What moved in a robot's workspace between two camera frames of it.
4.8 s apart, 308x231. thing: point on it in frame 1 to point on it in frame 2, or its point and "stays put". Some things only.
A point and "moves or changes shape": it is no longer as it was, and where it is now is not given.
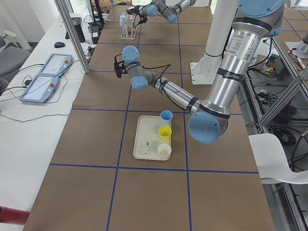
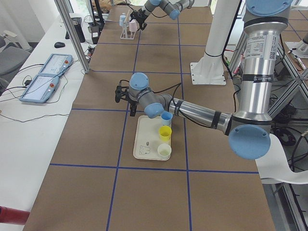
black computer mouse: x=58 y=44 stays put
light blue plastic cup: x=122 y=18 stays put
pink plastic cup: x=131 y=17 moves or changes shape
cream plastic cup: x=164 y=150 stays put
